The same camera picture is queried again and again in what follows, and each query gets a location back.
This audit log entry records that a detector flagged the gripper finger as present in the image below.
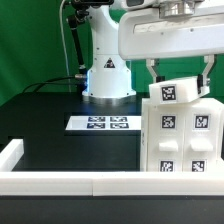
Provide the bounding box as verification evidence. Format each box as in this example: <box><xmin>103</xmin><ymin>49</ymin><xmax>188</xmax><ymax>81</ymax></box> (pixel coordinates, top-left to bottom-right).
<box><xmin>146</xmin><ymin>59</ymin><xmax>165</xmax><ymax>83</ymax></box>
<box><xmin>197</xmin><ymin>55</ymin><xmax>216</xmax><ymax>91</ymax></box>

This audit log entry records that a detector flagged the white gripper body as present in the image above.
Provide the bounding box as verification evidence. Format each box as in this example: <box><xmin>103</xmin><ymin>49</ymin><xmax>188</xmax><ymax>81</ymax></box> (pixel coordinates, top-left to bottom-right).
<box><xmin>118</xmin><ymin>5</ymin><xmax>224</xmax><ymax>60</ymax></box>

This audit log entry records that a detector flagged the white cabinet top box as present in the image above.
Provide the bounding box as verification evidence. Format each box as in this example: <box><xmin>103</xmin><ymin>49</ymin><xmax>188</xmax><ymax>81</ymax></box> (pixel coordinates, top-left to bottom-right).
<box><xmin>149</xmin><ymin>76</ymin><xmax>210</xmax><ymax>105</ymax></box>

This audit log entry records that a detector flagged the white cabinet body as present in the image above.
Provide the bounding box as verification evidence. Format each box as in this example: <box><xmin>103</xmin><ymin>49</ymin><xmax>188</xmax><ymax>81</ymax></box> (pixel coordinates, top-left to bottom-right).
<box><xmin>139</xmin><ymin>97</ymin><xmax>224</xmax><ymax>173</ymax></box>

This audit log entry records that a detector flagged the white cabinet door panel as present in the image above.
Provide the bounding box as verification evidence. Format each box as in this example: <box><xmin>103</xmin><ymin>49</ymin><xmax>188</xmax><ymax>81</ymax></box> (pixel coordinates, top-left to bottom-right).
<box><xmin>183</xmin><ymin>98</ymin><xmax>224</xmax><ymax>172</ymax></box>

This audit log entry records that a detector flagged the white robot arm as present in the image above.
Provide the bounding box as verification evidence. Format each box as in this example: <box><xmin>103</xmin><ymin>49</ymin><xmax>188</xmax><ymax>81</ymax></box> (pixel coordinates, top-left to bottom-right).
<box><xmin>83</xmin><ymin>0</ymin><xmax>224</xmax><ymax>102</ymax></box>

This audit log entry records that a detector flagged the white U-shaped obstacle fence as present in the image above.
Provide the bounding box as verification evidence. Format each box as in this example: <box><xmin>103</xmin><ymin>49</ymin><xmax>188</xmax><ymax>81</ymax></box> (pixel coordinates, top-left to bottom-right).
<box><xmin>0</xmin><ymin>139</ymin><xmax>224</xmax><ymax>196</ymax></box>

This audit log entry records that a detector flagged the grey hanging cable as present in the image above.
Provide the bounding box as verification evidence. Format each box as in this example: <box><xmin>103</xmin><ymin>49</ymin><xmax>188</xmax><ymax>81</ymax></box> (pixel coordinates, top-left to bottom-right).
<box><xmin>58</xmin><ymin>0</ymin><xmax>73</xmax><ymax>94</ymax></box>

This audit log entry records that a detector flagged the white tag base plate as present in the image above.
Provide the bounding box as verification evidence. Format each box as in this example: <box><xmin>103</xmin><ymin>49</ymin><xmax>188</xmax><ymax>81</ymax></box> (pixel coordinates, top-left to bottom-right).
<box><xmin>66</xmin><ymin>116</ymin><xmax>141</xmax><ymax>131</ymax></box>

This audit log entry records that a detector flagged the black cable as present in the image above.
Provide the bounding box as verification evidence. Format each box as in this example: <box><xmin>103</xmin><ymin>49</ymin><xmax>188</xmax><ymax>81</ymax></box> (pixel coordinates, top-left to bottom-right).
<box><xmin>21</xmin><ymin>75</ymin><xmax>88</xmax><ymax>95</ymax></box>

